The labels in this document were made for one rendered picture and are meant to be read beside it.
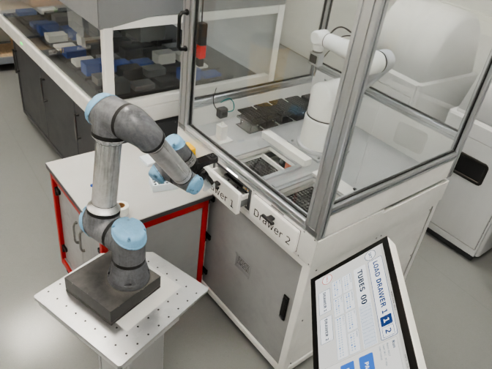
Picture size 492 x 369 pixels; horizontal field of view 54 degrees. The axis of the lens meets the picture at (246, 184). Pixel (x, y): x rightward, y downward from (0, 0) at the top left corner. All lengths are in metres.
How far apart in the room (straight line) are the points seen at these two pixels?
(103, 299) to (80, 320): 0.11
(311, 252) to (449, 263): 1.81
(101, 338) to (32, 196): 2.07
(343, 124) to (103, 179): 0.82
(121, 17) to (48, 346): 1.66
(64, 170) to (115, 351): 1.10
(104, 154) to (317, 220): 0.81
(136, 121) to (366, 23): 0.74
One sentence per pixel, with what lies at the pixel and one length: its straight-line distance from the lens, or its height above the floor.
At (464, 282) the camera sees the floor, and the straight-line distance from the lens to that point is 3.55.
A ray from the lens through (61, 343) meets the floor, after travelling 2.75.
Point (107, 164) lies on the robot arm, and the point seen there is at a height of 1.25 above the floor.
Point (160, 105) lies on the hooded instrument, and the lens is 2.86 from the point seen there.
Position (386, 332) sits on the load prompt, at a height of 1.15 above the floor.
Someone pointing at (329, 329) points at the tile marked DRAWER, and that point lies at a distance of 1.53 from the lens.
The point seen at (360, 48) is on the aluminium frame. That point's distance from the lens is 1.57.
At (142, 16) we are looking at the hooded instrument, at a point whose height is 1.41.
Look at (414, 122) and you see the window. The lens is 2.04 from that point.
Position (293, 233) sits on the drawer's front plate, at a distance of 1.98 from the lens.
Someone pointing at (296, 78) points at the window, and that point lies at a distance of 1.80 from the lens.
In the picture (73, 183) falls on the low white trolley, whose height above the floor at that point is 0.76.
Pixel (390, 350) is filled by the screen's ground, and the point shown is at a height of 1.15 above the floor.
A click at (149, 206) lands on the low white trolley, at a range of 2.28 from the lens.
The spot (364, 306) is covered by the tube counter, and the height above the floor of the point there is 1.11.
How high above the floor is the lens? 2.15
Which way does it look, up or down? 34 degrees down
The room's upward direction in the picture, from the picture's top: 8 degrees clockwise
